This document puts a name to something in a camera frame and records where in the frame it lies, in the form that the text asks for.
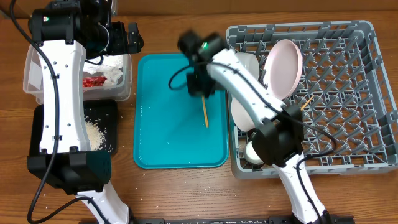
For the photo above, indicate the clear plastic bin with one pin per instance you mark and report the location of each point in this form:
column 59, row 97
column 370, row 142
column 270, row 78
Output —
column 33, row 84

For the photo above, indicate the small pink bowl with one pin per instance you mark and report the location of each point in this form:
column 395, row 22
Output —
column 240, row 116

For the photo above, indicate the grey dishwasher rack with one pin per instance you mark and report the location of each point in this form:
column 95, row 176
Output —
column 353, row 101

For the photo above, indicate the pile of rice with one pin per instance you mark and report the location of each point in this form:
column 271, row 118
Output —
column 95, row 136

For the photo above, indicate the black tray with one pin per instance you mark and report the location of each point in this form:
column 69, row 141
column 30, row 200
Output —
column 103, row 113

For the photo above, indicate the grey bowl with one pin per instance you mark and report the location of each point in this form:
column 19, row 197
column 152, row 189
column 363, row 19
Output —
column 250, row 62

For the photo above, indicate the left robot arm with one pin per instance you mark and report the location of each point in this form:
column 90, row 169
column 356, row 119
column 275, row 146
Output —
column 65, row 34

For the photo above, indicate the white cup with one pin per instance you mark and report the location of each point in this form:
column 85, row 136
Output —
column 250, row 155

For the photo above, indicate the wooden chopstick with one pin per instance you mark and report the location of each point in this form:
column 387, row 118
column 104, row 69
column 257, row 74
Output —
column 205, row 111
column 306, row 103

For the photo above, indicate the large pink plate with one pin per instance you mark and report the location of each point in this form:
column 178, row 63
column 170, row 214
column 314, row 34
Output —
column 283, row 69

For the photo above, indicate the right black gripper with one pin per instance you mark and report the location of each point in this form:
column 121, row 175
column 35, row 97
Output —
column 194, row 89

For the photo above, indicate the crumpled white tissue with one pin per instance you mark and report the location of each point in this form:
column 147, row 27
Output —
column 110, row 67

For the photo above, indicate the teal plastic tray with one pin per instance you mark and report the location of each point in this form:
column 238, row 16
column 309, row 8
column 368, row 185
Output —
column 169, row 127

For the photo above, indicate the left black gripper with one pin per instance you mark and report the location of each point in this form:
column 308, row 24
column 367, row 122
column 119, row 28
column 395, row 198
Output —
column 120, row 45

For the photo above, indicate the red wrapper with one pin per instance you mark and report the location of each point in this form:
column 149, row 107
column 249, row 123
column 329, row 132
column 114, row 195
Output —
column 89, row 82

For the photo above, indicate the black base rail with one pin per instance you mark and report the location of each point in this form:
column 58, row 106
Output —
column 333, row 219

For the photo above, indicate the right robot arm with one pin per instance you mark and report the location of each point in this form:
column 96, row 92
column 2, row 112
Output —
column 279, row 129

